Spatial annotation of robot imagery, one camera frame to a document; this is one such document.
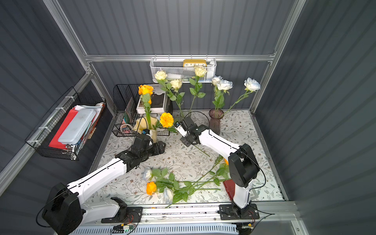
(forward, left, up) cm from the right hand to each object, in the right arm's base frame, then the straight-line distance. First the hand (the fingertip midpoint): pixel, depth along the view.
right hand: (190, 135), depth 90 cm
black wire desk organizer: (+37, +52, -2) cm, 64 cm away
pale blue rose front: (-32, +11, -8) cm, 35 cm away
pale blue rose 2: (-22, +24, -7) cm, 34 cm away
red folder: (-17, +61, +18) cm, 66 cm away
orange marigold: (-6, +11, +21) cm, 25 cm away
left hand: (-9, +17, +2) cm, 19 cm away
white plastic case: (-9, +54, +20) cm, 58 cm away
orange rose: (-19, -19, -10) cm, 29 cm away
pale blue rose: (+18, -18, +15) cm, 30 cm away
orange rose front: (-29, +21, -9) cm, 37 cm away
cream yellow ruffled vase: (+3, +30, +6) cm, 31 cm away
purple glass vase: (+12, -16, +6) cm, 21 cm away
